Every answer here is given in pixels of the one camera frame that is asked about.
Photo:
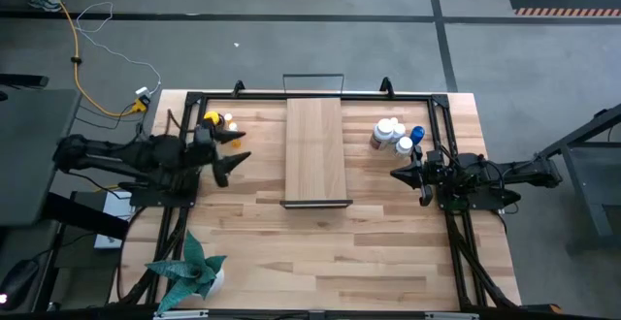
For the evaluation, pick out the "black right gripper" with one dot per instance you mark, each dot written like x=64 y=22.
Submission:
x=427 y=177

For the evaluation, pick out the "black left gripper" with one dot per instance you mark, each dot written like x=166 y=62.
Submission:
x=208 y=157

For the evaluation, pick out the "wide orange vial white cap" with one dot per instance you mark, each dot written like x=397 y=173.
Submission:
x=236 y=143

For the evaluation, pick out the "small orange vial white cap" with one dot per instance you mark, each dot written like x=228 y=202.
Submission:
x=233 y=126

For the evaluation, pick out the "white bottle white cap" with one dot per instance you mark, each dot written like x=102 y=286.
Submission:
x=399 y=130
x=403 y=144

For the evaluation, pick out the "amber bottle yellow cap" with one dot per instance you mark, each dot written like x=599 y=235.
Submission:
x=212 y=116

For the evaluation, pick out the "blue cap bottle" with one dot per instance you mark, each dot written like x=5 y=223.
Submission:
x=417 y=133

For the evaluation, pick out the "large white bottle yellow label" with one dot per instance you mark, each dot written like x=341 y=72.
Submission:
x=384 y=127

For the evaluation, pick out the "pink pill vial white cap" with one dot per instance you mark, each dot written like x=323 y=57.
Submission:
x=394 y=120

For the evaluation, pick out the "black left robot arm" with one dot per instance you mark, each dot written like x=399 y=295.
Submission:
x=160 y=152

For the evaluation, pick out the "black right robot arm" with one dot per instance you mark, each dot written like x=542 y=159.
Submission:
x=524 y=172

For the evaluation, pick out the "white power adapter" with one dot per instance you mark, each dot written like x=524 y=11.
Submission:
x=142 y=90

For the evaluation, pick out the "green potted plant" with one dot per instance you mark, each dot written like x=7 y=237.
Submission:
x=191 y=266

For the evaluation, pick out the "white box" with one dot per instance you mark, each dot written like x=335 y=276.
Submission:
x=119 y=206

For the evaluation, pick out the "white plant pot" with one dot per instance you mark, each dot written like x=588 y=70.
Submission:
x=219 y=281

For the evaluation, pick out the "black desk crossbar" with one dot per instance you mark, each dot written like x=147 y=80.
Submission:
x=82 y=215

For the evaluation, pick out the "black orange clamp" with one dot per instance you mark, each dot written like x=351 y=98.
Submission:
x=543 y=309

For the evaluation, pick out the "grey desk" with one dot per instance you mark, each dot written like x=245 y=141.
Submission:
x=29 y=155

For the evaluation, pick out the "black flat bar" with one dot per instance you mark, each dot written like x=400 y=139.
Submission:
x=24 y=80

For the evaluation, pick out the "black computer mouse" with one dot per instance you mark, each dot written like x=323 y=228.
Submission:
x=19 y=278

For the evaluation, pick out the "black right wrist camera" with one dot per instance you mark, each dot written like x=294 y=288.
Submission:
x=433 y=157

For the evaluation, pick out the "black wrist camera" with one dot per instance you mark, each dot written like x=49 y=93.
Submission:
x=203 y=136
x=433 y=157

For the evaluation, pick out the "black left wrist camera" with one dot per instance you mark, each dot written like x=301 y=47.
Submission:
x=203 y=136

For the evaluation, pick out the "silver aluminium bracket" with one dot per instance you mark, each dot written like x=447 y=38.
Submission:
x=451 y=316
x=182 y=314

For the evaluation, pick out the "black metal desk frame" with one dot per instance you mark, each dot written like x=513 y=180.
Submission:
x=588 y=194

